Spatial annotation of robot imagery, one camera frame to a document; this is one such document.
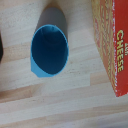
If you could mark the blue plastic cup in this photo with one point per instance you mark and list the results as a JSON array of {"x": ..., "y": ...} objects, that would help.
[{"x": 50, "y": 50}]

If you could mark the black object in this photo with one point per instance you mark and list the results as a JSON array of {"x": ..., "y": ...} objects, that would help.
[{"x": 1, "y": 49}]

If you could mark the red cheese cracker box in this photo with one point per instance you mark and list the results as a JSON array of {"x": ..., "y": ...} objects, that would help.
[{"x": 111, "y": 36}]

